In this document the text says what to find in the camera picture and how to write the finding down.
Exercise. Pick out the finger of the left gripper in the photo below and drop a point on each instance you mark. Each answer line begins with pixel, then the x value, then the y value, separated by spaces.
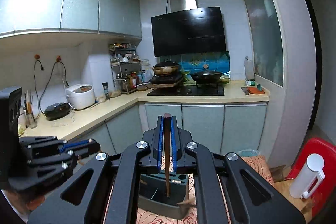
pixel 86 151
pixel 76 145

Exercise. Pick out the black electric griddle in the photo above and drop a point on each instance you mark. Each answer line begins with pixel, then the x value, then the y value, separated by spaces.
pixel 57 111

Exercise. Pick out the brown clay pot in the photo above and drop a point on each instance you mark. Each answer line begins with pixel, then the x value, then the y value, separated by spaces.
pixel 166 68

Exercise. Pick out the black glass cooktop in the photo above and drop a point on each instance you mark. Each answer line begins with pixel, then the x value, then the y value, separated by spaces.
pixel 194 90

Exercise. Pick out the dark green utensil holder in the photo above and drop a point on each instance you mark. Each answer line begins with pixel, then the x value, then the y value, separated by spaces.
pixel 174 202

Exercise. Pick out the orange cloth on counter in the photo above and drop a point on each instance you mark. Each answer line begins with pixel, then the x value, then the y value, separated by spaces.
pixel 255 90

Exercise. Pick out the glass jar with utensils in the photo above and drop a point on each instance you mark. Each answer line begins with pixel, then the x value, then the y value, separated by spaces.
pixel 28 108

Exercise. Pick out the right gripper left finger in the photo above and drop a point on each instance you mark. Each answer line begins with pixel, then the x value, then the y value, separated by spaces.
pixel 142 157

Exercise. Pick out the pepper grinder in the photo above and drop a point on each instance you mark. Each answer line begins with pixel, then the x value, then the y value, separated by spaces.
pixel 106 91

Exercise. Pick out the white plastic jug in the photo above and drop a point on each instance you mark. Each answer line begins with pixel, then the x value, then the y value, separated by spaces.
pixel 249 69

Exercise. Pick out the black wok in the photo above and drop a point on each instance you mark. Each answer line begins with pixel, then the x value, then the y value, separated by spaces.
pixel 206 77

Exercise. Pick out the black range hood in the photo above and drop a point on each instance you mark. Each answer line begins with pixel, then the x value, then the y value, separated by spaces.
pixel 188 31

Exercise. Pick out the person left hand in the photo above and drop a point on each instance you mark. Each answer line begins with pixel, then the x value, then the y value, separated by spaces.
pixel 20 204

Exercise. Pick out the metal spice rack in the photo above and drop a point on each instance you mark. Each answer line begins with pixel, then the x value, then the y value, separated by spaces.
pixel 125 65

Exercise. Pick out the dark brown chopstick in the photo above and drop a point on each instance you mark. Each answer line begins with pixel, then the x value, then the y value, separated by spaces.
pixel 167 142

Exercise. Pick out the upper wall cabinets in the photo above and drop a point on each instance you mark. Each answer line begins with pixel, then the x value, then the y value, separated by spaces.
pixel 116 17

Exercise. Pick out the white electric kettle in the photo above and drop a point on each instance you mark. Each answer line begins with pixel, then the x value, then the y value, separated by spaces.
pixel 309 178

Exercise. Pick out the red plastic chair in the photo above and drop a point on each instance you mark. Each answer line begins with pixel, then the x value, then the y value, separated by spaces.
pixel 325 189

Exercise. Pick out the white rice cooker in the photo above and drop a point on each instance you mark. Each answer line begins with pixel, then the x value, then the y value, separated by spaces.
pixel 80 96

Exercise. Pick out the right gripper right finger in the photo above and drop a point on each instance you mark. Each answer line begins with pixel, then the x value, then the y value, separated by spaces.
pixel 190 157

